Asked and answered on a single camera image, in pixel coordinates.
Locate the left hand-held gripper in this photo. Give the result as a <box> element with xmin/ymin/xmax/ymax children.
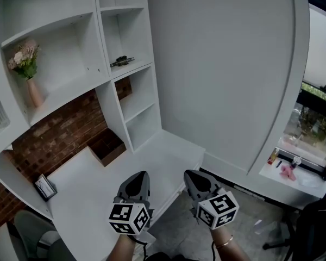
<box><xmin>108</xmin><ymin>171</ymin><xmax>155</xmax><ymax>237</ymax></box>

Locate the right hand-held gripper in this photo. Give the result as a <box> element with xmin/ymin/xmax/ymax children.
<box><xmin>183</xmin><ymin>169</ymin><xmax>240</xmax><ymax>231</ymax></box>

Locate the dark object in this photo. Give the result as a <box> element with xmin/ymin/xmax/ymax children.
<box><xmin>110</xmin><ymin>55</ymin><xmax>135</xmax><ymax>68</ymax></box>

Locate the person's right forearm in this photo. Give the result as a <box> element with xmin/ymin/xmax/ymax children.
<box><xmin>210</xmin><ymin>228</ymin><xmax>251</xmax><ymax>261</ymax></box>

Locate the person's left forearm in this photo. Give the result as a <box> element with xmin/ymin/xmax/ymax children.
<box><xmin>105</xmin><ymin>234</ymin><xmax>145</xmax><ymax>261</ymax></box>

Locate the dark wooden organizer box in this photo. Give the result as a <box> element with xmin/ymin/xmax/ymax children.
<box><xmin>87</xmin><ymin>128</ymin><xmax>127</xmax><ymax>167</ymax></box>

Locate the person's dark clothing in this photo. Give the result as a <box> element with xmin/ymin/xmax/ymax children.
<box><xmin>145</xmin><ymin>251</ymin><xmax>199</xmax><ymax>261</ymax></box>

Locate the yellow bottle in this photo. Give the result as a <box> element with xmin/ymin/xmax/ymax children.
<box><xmin>267</xmin><ymin>148</ymin><xmax>280</xmax><ymax>165</ymax></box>

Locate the pink cloth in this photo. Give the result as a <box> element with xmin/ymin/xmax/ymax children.
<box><xmin>279</xmin><ymin>165</ymin><xmax>298</xmax><ymax>182</ymax></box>

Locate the clear plastic bag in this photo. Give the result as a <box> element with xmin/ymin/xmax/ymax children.
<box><xmin>298</xmin><ymin>174</ymin><xmax>324</xmax><ymax>189</ymax></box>

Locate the grey office chair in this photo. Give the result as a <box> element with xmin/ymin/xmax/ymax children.
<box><xmin>7</xmin><ymin>209</ymin><xmax>77</xmax><ymax>261</ymax></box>

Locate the black office chair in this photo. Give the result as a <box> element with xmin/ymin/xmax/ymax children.
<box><xmin>262</xmin><ymin>194</ymin><xmax>326</xmax><ymax>261</ymax></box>

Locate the window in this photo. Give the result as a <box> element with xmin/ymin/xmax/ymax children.
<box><xmin>275</xmin><ymin>79</ymin><xmax>326</xmax><ymax>178</ymax></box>

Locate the pink vase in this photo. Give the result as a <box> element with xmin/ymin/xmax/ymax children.
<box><xmin>26</xmin><ymin>77</ymin><xmax>45</xmax><ymax>108</ymax></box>

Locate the white shelving unit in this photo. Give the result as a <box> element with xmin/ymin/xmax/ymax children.
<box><xmin>0</xmin><ymin>0</ymin><xmax>164</xmax><ymax>220</ymax></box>

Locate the pink flower bouquet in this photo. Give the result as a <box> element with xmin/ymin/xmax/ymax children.
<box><xmin>7</xmin><ymin>39</ymin><xmax>41</xmax><ymax>80</ymax></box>

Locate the thin gold bracelet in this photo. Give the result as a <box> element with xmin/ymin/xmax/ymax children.
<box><xmin>215</xmin><ymin>235</ymin><xmax>234</xmax><ymax>249</ymax></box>

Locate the black picture frame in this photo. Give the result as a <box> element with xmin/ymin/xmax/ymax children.
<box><xmin>34</xmin><ymin>173</ymin><xmax>58</xmax><ymax>202</ymax></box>

